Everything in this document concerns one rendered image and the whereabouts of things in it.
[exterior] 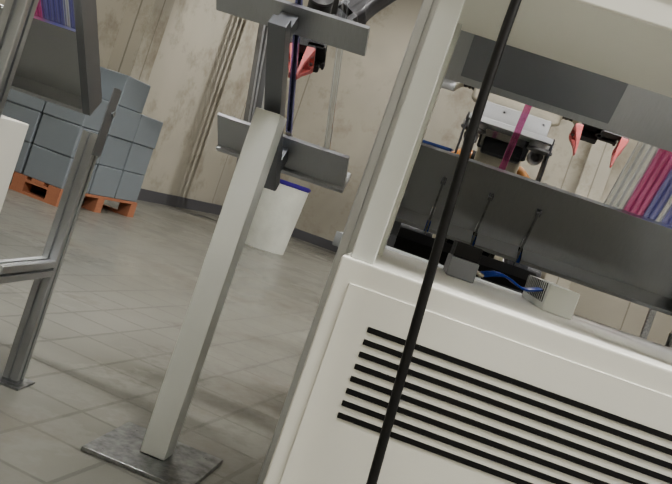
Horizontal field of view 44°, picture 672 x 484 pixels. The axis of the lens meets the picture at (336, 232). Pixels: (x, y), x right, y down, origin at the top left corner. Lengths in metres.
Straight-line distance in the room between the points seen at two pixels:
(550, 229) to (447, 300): 0.93
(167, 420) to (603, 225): 1.05
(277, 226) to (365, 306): 6.79
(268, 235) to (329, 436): 6.78
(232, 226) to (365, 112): 9.35
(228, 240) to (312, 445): 0.86
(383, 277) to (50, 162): 5.18
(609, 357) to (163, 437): 1.14
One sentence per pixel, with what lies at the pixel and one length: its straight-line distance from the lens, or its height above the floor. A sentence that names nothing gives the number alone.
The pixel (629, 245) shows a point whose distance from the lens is 1.96.
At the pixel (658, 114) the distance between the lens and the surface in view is 1.75.
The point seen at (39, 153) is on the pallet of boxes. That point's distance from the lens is 6.18.
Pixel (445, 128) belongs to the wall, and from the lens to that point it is 10.90.
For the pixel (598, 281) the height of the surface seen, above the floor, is 0.70.
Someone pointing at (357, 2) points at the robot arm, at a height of 1.14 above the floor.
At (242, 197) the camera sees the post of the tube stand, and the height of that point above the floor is 0.62.
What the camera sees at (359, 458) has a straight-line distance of 1.07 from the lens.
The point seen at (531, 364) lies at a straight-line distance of 1.05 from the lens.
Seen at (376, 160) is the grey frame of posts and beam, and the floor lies 0.77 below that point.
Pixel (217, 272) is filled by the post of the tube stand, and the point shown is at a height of 0.44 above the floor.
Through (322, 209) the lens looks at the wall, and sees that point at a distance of 11.13.
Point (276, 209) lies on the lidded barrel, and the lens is 7.78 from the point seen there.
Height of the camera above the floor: 0.68
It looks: 2 degrees down
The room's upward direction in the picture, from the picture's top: 19 degrees clockwise
